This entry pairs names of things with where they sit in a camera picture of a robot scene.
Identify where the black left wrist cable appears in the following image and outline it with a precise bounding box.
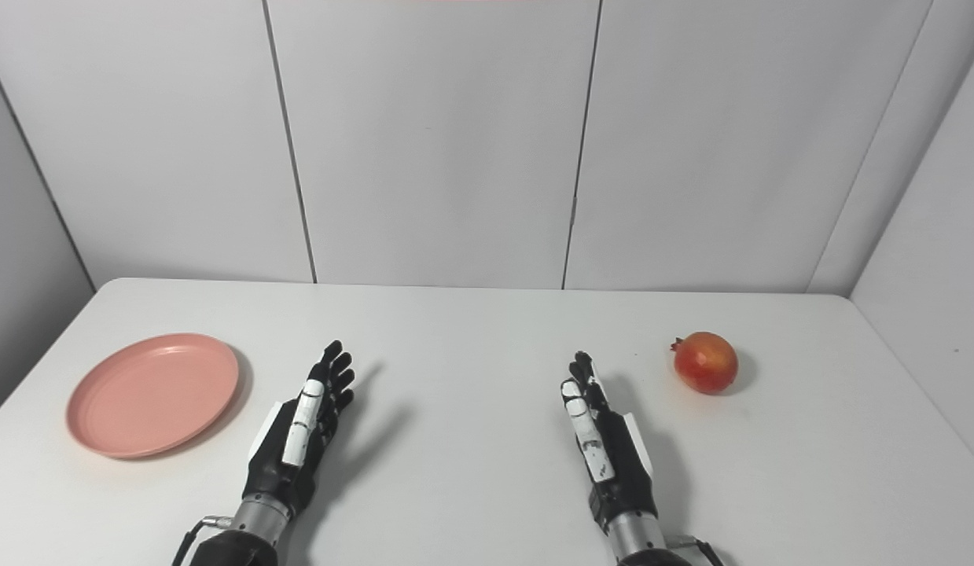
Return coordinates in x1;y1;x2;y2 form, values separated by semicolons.
172;515;234;566

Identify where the red pomegranate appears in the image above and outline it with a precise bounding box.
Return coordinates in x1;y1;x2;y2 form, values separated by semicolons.
670;331;740;395

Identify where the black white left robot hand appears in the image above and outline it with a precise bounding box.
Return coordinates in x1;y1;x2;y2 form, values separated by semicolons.
244;340;357;520

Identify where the pink round plate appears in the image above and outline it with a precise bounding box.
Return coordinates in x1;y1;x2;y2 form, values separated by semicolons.
66;333;241;460

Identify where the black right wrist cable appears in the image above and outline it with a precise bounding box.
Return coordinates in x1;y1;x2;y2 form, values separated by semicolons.
666;535;725;566

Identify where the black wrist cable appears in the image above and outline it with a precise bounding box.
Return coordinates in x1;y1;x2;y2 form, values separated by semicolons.
172;515;234;566
666;535;725;566

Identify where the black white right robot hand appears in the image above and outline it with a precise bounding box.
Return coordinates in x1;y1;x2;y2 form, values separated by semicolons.
560;351;661;535

